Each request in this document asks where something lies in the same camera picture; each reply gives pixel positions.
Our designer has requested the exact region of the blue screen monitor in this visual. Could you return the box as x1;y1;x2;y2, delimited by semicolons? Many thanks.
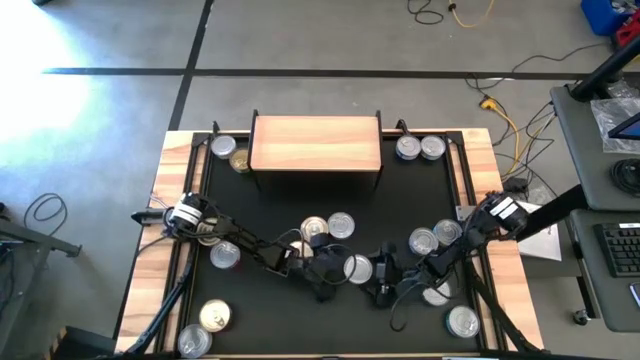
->
607;112;640;141

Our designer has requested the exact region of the black metal table frame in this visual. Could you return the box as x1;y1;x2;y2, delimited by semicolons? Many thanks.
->
114;119;546;360

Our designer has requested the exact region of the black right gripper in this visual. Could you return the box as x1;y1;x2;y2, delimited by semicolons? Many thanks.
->
366;240;402;309

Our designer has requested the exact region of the clear plastic bag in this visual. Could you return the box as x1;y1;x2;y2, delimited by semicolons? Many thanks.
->
589;97;640;154

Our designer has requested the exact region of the coiled black cable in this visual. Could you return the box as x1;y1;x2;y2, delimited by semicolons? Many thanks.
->
609;157;640;197

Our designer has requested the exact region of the yellow floor cable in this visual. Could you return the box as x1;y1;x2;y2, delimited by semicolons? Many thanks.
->
448;0;496;29

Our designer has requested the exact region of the red label can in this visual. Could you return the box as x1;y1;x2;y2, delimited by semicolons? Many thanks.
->
209;240;242;271

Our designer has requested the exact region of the Wild Planet salmon can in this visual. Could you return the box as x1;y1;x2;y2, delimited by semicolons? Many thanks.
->
299;215;330;244
289;240;316;259

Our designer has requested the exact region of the green Bumble Bee tuna can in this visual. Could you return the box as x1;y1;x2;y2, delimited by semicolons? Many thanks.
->
343;253;375;286

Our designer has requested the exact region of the black table mat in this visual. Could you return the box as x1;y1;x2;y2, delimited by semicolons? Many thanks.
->
198;138;482;354

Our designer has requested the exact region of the blue label tuna can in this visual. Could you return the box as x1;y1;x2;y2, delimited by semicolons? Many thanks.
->
395;133;423;162
408;227;440;257

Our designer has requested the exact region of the silver lid can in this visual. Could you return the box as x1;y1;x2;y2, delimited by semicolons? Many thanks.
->
210;133;238;160
176;323;213;359

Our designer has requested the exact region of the white paper sheet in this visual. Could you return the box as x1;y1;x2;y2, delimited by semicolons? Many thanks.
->
514;199;564;262

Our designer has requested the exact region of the multicolour label tuna can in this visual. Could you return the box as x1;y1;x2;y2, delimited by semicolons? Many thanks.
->
419;134;447;162

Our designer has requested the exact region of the teal label tuna can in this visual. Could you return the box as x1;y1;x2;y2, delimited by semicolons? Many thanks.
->
445;304;482;340
421;281;454;308

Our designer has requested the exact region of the red object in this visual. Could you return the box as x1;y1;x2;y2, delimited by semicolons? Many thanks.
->
614;22;640;49

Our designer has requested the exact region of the black keyboard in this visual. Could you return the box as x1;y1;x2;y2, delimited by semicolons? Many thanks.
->
593;222;640;279

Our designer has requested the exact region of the long black floor cable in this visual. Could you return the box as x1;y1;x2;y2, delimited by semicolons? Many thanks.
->
464;42;611;94

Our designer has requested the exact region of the blue plastic bin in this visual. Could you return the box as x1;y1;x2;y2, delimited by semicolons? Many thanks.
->
579;0;632;37

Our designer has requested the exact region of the yellow extension cable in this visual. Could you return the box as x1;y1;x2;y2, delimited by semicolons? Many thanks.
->
479;97;524;179

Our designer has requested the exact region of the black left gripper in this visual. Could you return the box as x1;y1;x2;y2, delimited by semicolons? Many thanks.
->
298;230;349;305

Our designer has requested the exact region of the black cable loop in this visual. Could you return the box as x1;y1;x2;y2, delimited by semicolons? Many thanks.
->
23;192;69;236

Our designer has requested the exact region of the black stand leg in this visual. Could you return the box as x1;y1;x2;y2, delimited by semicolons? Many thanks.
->
512;183;586;244

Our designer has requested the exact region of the grey metal stand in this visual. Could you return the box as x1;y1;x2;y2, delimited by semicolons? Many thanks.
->
0;219;84;360

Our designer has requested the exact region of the green label gold lid can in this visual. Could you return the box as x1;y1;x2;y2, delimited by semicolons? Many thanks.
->
228;147;253;174

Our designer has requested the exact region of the grey desk surface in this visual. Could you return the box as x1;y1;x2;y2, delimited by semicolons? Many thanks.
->
567;207;640;334
549;82;640;211

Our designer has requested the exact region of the wooden shelf with black legs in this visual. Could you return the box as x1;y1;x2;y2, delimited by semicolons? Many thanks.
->
248;108;385;194

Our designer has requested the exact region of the black box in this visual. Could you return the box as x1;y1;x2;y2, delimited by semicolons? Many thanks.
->
49;324;119;360

